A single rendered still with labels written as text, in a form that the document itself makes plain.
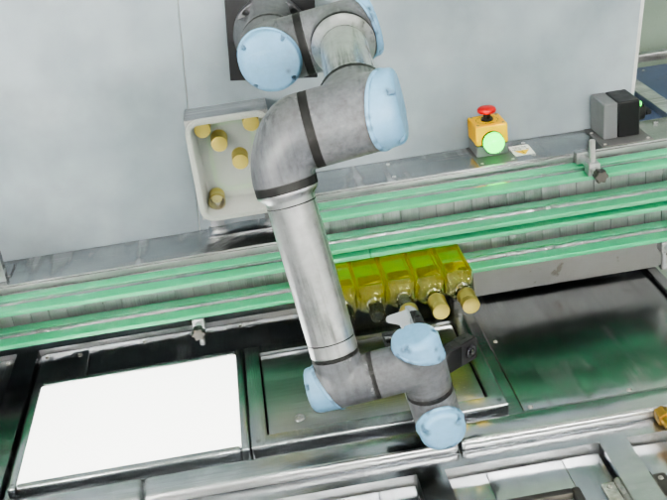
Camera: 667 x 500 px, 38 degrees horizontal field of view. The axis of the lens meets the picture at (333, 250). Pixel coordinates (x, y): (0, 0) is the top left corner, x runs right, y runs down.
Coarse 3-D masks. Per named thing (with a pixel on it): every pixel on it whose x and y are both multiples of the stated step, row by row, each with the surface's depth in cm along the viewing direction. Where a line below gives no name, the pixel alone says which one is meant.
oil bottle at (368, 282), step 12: (348, 264) 201; (360, 264) 199; (372, 264) 198; (360, 276) 194; (372, 276) 194; (360, 288) 190; (372, 288) 189; (384, 288) 190; (360, 300) 190; (384, 300) 190
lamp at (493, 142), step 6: (492, 132) 205; (498, 132) 206; (486, 138) 204; (492, 138) 203; (498, 138) 204; (486, 144) 204; (492, 144) 204; (498, 144) 204; (486, 150) 205; (492, 150) 204; (498, 150) 205
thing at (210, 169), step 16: (240, 112) 196; (256, 112) 196; (192, 128) 196; (224, 128) 204; (240, 128) 204; (192, 144) 197; (208, 144) 205; (240, 144) 206; (192, 160) 198; (208, 160) 206; (224, 160) 207; (208, 176) 208; (224, 176) 208; (240, 176) 209; (208, 192) 209; (224, 192) 210; (240, 192) 210; (208, 208) 206; (224, 208) 207; (240, 208) 206; (256, 208) 205
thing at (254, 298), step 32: (640, 224) 212; (480, 256) 208; (512, 256) 206; (544, 256) 205; (256, 288) 207; (288, 288) 206; (64, 320) 204; (96, 320) 203; (128, 320) 201; (160, 320) 199
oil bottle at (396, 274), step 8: (384, 256) 200; (392, 256) 200; (400, 256) 199; (384, 264) 197; (392, 264) 196; (400, 264) 196; (384, 272) 194; (392, 272) 193; (400, 272) 193; (408, 272) 193; (384, 280) 193; (392, 280) 190; (400, 280) 190; (408, 280) 190; (392, 288) 189; (400, 288) 189; (408, 288) 189; (392, 296) 189; (392, 304) 190
